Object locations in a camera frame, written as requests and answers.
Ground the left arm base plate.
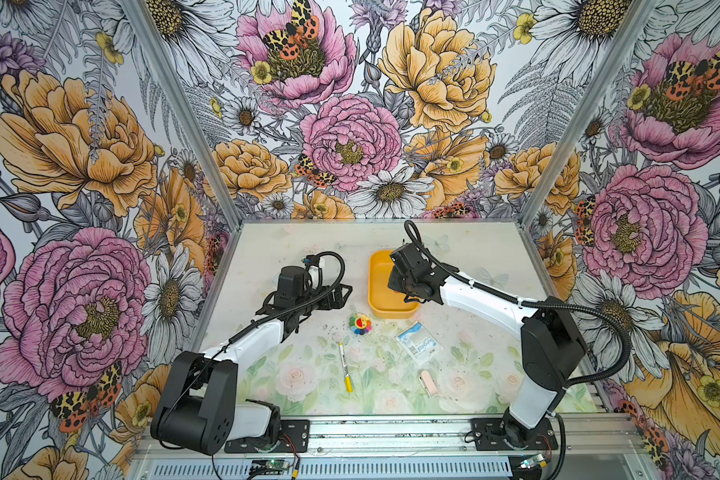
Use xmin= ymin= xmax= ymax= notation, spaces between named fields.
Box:
xmin=223 ymin=419 xmax=311 ymax=454

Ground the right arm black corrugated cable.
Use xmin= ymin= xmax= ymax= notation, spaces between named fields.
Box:
xmin=403 ymin=220 xmax=632 ymax=480

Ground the clear plastic packet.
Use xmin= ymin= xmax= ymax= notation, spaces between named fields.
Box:
xmin=396 ymin=322 xmax=442 ymax=366

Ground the colourful flower toy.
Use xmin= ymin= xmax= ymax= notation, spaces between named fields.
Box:
xmin=349 ymin=313 xmax=373 ymax=335

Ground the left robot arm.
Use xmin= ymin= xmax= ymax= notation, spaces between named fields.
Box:
xmin=150 ymin=251 xmax=353 ymax=456

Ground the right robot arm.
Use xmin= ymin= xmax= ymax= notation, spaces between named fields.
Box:
xmin=388 ymin=243 xmax=585 ymax=450

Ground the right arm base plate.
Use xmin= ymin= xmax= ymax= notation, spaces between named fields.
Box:
xmin=465 ymin=417 xmax=558 ymax=452

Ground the right corner aluminium post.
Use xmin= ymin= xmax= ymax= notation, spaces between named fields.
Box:
xmin=518 ymin=0 xmax=655 ymax=229

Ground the right green circuit board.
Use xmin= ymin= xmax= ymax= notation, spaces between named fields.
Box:
xmin=518 ymin=453 xmax=547 ymax=469

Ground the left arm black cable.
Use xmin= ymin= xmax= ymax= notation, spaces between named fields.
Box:
xmin=155 ymin=251 xmax=347 ymax=451

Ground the green circuit board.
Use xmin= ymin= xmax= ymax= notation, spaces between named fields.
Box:
xmin=247 ymin=459 xmax=300 ymax=480
xmin=518 ymin=453 xmax=547 ymax=469

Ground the aluminium front rail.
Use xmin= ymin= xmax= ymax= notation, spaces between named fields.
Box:
xmin=133 ymin=412 xmax=646 ymax=460

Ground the left corner aluminium post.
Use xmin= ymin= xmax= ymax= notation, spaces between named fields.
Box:
xmin=116 ymin=0 xmax=244 ymax=232

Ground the white slotted cable duct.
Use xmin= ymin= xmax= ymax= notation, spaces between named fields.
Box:
xmin=141 ymin=456 xmax=512 ymax=479

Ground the corner aluminium post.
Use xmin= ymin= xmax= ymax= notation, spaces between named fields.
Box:
xmin=518 ymin=0 xmax=655 ymax=229
xmin=116 ymin=0 xmax=244 ymax=232

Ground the left green circuit board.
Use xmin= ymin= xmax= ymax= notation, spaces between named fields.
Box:
xmin=247 ymin=459 xmax=300 ymax=480

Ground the pink eraser block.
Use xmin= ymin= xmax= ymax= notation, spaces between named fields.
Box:
xmin=418 ymin=370 xmax=439 ymax=397

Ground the yellow plastic bin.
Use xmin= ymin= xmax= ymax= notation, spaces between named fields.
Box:
xmin=368 ymin=250 xmax=419 ymax=320

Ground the yellow white marker pen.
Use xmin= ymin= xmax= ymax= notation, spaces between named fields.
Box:
xmin=339 ymin=342 xmax=354 ymax=393

